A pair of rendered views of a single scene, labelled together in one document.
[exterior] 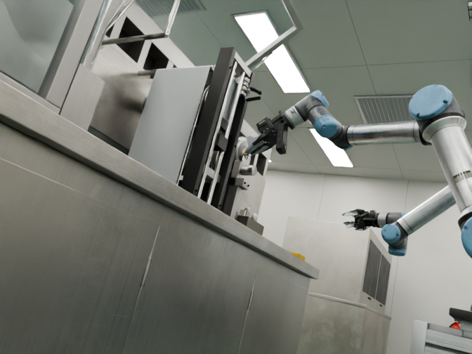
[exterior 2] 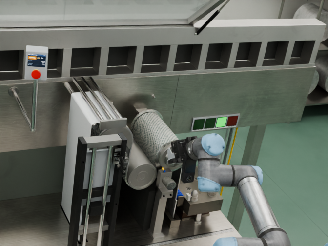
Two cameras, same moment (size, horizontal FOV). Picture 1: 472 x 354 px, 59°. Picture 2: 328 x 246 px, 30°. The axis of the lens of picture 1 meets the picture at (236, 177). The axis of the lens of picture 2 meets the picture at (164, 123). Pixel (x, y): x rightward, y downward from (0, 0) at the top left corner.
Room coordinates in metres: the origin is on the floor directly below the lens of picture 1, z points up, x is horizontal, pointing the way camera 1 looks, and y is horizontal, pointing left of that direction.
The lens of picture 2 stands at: (-0.24, -0.95, 2.50)
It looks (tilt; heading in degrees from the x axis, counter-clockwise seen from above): 28 degrees down; 29
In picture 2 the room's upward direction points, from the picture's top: 10 degrees clockwise
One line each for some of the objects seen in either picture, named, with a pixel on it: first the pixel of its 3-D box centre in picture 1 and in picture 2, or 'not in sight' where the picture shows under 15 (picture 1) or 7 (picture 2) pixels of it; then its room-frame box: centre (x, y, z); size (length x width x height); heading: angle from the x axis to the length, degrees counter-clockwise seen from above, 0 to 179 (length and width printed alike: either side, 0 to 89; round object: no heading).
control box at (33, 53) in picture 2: not in sight; (36, 64); (1.11, 0.31, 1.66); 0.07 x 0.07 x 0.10; 44
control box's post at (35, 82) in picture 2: (175, 8); (34, 103); (1.12, 0.31, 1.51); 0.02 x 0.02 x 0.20
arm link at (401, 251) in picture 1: (397, 241); not in sight; (1.78, -0.76, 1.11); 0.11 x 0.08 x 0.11; 145
